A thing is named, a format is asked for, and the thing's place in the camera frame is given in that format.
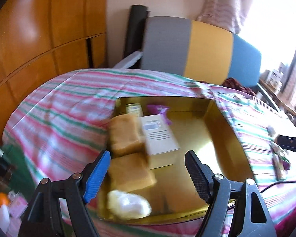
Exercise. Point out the small yellow sponge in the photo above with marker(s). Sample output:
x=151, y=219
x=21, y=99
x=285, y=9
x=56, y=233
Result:
x=125, y=135

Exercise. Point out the dark red blanket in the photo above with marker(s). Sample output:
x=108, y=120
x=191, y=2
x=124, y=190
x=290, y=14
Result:
x=287, y=226

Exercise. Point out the small green white box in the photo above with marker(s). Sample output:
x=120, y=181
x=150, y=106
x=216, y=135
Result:
x=134, y=108

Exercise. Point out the maroon gold storage box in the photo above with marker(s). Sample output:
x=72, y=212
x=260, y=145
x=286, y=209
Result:
x=198, y=125

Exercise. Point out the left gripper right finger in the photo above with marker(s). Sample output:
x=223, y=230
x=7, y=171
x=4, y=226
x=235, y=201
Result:
x=251, y=216

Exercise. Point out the white cardboard box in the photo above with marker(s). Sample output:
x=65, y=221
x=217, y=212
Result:
x=160, y=143

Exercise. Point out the lower rice cracker packet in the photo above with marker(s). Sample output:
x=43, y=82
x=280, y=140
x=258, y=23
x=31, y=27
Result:
x=278, y=167

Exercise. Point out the wooden wardrobe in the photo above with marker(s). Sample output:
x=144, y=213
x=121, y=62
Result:
x=41, y=39

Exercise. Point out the white plastic bag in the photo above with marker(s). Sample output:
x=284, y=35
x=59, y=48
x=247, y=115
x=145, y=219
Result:
x=128, y=206

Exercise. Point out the wooden desk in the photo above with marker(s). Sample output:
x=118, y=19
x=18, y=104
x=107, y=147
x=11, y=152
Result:
x=278, y=101

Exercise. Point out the rice cracker packet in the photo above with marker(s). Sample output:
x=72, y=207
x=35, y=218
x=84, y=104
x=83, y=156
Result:
x=278, y=167
x=282, y=154

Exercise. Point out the upper rice cracker packet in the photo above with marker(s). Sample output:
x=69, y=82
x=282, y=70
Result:
x=282, y=154

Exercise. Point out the grey yellow blue chair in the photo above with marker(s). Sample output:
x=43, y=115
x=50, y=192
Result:
x=191, y=49

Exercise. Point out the pink patterned curtain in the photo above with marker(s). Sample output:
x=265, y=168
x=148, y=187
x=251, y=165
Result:
x=227, y=14

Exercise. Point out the dark red clothing on chair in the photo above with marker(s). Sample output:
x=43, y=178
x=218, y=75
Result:
x=234, y=84

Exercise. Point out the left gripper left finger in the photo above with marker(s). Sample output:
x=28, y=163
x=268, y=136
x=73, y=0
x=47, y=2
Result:
x=43, y=214

